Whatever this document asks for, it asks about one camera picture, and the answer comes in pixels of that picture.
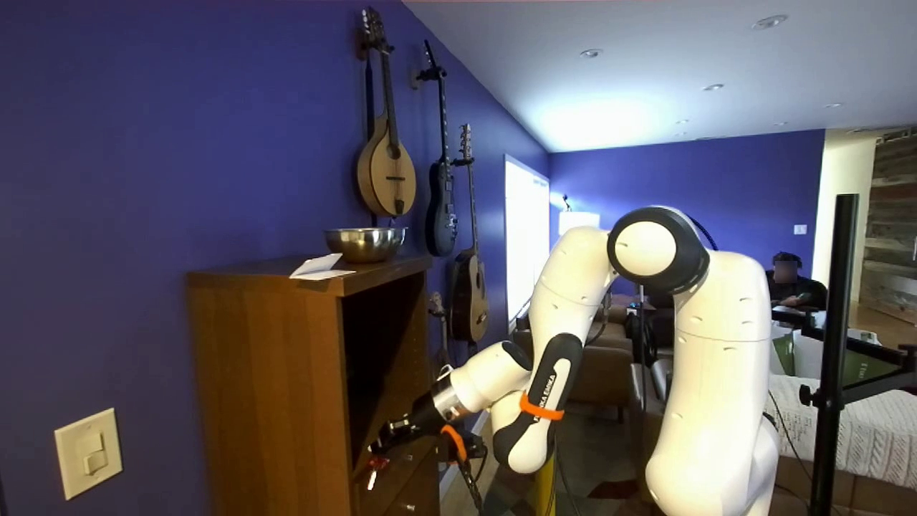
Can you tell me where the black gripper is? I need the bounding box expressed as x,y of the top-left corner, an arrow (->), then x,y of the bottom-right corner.
367,397 -> 450,465

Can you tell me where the silver metal bowl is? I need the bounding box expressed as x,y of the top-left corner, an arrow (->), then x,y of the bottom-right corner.
324,224 -> 408,267

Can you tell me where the wooden cabinet drawer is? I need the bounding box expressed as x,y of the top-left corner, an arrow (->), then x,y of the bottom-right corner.
355,439 -> 440,516

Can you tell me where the brown wooden cabinet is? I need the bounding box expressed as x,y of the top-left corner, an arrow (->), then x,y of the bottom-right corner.
182,254 -> 444,516

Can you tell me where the small brown hanging guitar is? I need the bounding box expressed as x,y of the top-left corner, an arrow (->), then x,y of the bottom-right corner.
444,121 -> 489,346

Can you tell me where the white paper sheet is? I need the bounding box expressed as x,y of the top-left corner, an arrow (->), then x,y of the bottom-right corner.
285,250 -> 358,284

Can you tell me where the brown sofa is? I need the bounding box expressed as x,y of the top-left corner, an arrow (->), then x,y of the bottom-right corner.
566,318 -> 639,410

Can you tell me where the dark glossy electric guitar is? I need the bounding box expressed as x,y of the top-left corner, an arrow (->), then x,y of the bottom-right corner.
408,36 -> 461,258

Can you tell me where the tan round mandolin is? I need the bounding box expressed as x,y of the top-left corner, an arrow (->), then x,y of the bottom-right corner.
351,6 -> 420,221

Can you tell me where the seated person in black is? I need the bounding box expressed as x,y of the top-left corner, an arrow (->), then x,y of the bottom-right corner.
762,250 -> 831,311

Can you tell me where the white knitted blanket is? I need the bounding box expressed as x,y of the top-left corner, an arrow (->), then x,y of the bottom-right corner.
767,369 -> 917,490

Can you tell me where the black cable with orange end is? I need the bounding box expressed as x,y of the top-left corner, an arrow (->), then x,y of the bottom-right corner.
437,423 -> 489,511

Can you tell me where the orange cable strap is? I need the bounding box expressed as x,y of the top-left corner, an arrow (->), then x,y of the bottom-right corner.
516,392 -> 566,423

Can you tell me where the yellow post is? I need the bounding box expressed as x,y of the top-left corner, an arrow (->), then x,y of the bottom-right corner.
527,453 -> 559,516

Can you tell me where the beige wall switch plate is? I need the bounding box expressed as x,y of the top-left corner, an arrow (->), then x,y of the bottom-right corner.
52,404 -> 126,505

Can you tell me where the black camera stand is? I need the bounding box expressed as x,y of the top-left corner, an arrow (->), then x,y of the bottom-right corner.
798,192 -> 917,516

